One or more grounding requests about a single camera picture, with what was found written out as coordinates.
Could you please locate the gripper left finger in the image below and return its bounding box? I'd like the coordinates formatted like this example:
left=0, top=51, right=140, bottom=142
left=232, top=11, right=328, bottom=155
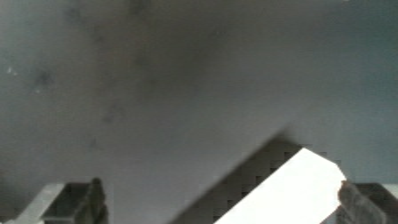
left=5, top=178, right=109, bottom=224

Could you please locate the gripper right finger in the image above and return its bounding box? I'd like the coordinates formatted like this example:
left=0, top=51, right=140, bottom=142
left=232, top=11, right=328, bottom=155
left=335, top=181, right=398, bottom=224

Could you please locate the white drawer box with knob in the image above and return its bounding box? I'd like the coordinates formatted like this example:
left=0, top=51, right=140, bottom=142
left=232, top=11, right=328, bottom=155
left=170, top=131, right=347, bottom=224

